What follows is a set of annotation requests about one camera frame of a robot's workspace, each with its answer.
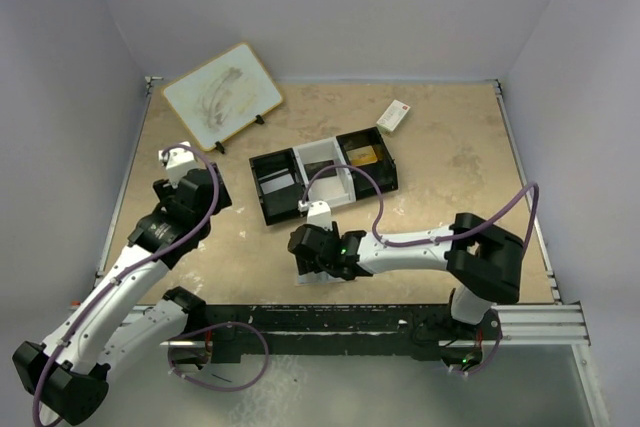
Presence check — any white card in left bin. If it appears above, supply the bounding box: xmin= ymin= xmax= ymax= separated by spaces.
xmin=260 ymin=173 xmax=295 ymax=195

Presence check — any small white red box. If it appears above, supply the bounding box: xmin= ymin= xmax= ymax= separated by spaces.
xmin=376 ymin=100 xmax=411 ymax=135

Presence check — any black bin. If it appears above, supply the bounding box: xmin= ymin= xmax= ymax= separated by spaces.
xmin=249 ymin=148 xmax=305 ymax=226
xmin=336 ymin=127 xmax=398 ymax=193

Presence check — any gold card in right bin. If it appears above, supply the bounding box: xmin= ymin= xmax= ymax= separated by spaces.
xmin=346 ymin=145 xmax=382 ymax=167

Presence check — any black card in middle bin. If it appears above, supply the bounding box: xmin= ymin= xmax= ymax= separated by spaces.
xmin=304 ymin=160 xmax=334 ymax=178

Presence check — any black left bin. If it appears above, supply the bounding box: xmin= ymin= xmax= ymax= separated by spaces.
xmin=249 ymin=148 xmax=305 ymax=226

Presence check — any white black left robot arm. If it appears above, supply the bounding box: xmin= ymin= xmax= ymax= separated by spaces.
xmin=12 ymin=161 xmax=231 ymax=426

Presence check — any white board with wooden frame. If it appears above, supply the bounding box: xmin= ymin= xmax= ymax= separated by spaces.
xmin=161 ymin=42 xmax=283 ymax=151

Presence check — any aluminium table frame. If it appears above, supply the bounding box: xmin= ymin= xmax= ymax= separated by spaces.
xmin=34 ymin=77 xmax=611 ymax=427

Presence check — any black board stand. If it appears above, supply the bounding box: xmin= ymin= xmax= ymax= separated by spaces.
xmin=214 ymin=115 xmax=265 ymax=155

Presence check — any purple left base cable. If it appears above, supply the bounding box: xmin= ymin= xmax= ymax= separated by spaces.
xmin=167 ymin=321 xmax=270 ymax=392

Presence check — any white middle bin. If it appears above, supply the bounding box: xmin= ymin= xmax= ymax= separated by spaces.
xmin=293 ymin=137 xmax=356 ymax=208

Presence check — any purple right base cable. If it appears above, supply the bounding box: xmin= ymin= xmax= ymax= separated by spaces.
xmin=447 ymin=319 xmax=509 ymax=379

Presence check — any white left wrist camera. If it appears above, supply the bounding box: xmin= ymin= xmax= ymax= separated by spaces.
xmin=158 ymin=141 xmax=198 ymax=188

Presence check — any beige card holder wallet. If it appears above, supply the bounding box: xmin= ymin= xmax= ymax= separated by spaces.
xmin=296 ymin=259 xmax=343 ymax=285

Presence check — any black right bin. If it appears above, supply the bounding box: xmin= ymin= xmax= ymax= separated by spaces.
xmin=336 ymin=127 xmax=398 ymax=193

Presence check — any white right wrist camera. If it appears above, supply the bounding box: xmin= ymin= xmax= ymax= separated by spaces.
xmin=298 ymin=201 xmax=333 ymax=231

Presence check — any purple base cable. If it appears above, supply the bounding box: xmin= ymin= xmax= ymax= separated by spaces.
xmin=167 ymin=321 xmax=270 ymax=392
xmin=447 ymin=319 xmax=509 ymax=379

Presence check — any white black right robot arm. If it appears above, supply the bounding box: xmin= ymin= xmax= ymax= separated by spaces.
xmin=287 ymin=213 xmax=525 ymax=338

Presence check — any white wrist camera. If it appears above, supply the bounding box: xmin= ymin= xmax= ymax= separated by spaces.
xmin=298 ymin=201 xmax=333 ymax=231
xmin=158 ymin=141 xmax=198 ymax=188

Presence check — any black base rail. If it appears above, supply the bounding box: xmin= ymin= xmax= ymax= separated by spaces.
xmin=170 ymin=304 xmax=502 ymax=364

